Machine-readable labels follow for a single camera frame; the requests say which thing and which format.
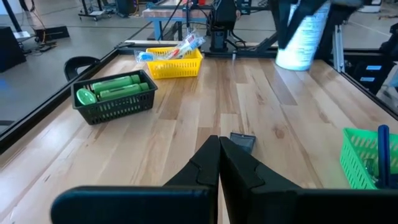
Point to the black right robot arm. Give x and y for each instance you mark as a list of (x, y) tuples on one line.
[(225, 14)]

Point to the black floor crate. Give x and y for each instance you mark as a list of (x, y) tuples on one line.
[(11, 49)]

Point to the black low floor box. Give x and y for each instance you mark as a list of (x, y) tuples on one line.
[(53, 33)]

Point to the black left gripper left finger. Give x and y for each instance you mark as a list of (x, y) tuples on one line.
[(205, 165)]

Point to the red print packaged toothbrush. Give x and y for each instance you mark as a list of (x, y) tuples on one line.
[(186, 40)]

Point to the black wheeled stand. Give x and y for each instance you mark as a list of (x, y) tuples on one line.
[(93, 12)]

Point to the yellow plastic basket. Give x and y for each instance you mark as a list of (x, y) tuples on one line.
[(174, 68)]

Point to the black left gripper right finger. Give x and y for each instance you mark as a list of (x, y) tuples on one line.
[(239, 171)]

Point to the clear packaged toothbrush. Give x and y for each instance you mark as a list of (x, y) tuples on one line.
[(197, 43), (144, 56)]

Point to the black plastic basket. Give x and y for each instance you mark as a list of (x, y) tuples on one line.
[(118, 109)]

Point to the silver aluminium post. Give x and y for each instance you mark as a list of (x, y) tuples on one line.
[(338, 49)]

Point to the black equipment box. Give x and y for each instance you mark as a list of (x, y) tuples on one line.
[(370, 74)]

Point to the black aluminium table frame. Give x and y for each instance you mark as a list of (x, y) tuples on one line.
[(37, 113)]

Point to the green plastic basket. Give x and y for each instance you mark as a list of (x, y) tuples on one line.
[(354, 158)]

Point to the white round container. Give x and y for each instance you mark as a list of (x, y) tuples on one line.
[(300, 46)]

